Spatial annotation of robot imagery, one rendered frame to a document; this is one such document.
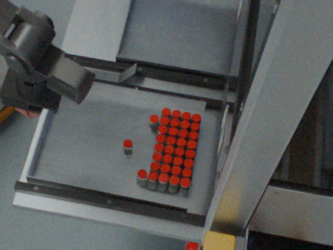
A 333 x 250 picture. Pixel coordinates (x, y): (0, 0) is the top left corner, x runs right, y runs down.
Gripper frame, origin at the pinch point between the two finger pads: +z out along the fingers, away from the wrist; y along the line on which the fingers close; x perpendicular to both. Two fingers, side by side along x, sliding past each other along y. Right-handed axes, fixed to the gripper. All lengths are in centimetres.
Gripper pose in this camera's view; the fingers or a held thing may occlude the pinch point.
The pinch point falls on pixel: (32, 114)
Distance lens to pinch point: 115.0
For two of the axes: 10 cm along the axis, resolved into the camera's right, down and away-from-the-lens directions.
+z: -1.7, 4.7, 8.7
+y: 9.7, 2.5, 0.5
